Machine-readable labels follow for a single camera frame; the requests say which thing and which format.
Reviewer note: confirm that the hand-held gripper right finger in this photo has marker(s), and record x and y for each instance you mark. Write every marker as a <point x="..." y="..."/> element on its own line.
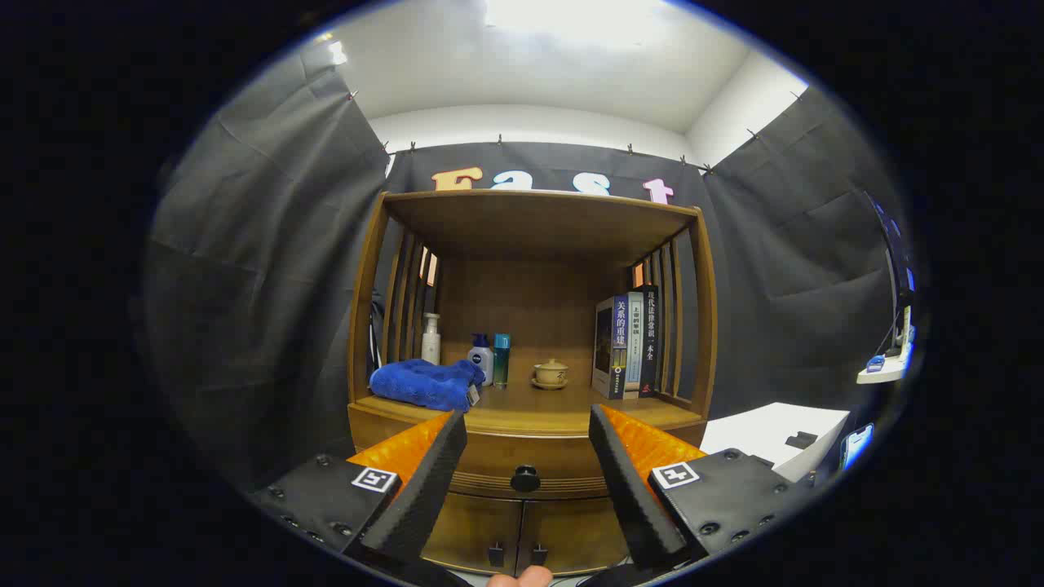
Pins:
<point x="632" y="489"/>

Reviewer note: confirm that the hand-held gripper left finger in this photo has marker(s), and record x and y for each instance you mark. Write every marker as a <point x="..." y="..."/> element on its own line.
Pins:
<point x="424" y="489"/>

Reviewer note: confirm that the wooden drawer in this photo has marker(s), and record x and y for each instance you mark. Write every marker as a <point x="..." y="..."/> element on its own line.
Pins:
<point x="506" y="455"/>

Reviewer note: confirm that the wooden cabinet door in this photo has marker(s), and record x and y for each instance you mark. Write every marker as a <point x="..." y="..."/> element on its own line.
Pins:
<point x="477" y="530"/>
<point x="571" y="534"/>

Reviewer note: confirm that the wooden countertop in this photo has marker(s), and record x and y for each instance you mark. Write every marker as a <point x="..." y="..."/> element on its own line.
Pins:
<point x="530" y="408"/>

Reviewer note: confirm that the wooden cabinet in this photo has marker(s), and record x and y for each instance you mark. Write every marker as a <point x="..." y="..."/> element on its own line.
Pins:
<point x="530" y="228"/>

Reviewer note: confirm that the blue towel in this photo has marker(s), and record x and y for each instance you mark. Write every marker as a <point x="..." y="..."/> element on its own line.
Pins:
<point x="420" y="383"/>

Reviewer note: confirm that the white box appliance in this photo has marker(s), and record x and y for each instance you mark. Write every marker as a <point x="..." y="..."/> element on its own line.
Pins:
<point x="758" y="428"/>

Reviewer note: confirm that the white bottle with blue cap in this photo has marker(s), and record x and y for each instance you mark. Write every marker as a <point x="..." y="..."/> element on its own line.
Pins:
<point x="481" y="360"/>

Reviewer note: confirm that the beige lidded teacup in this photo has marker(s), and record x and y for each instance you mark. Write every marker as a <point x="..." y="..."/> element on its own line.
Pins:
<point x="550" y="373"/>

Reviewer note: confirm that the book with blue spine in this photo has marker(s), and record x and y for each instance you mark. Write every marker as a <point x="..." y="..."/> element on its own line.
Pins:
<point x="608" y="346"/>

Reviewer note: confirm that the book with pale spine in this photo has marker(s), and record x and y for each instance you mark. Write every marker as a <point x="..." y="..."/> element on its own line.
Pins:
<point x="634" y="342"/>

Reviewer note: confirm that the white pump bottle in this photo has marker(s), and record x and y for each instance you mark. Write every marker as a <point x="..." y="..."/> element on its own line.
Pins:
<point x="431" y="342"/>

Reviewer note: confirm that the book with black spine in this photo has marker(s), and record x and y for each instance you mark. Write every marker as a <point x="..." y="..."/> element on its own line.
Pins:
<point x="649" y="342"/>

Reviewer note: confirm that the clear teal bottle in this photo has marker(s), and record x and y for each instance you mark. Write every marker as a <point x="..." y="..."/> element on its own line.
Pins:
<point x="501" y="359"/>

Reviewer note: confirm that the smartphone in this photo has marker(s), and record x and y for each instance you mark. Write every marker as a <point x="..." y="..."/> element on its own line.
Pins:
<point x="856" y="445"/>

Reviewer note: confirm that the small blue object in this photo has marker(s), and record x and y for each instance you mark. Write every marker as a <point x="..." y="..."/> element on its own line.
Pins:
<point x="875" y="364"/>

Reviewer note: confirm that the white side shelf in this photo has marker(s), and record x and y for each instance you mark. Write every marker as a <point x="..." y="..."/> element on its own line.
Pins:
<point x="885" y="373"/>

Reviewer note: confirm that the computer monitor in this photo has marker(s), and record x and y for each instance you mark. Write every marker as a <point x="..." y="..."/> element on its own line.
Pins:
<point x="895" y="261"/>

